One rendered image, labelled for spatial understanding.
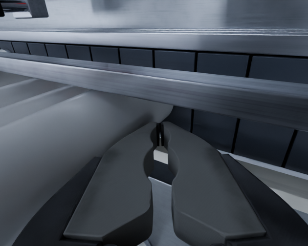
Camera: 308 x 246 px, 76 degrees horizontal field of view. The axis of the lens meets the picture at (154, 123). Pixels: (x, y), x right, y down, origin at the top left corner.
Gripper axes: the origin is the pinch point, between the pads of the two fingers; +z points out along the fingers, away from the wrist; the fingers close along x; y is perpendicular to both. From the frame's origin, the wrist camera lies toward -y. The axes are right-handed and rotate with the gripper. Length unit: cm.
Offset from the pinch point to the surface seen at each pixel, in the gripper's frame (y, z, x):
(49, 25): -5.4, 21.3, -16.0
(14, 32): -4.8, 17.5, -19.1
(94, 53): -3.0, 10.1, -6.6
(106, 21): -5.8, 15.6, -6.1
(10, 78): -0.3, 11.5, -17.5
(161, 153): 4.1, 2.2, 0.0
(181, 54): -3.5, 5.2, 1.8
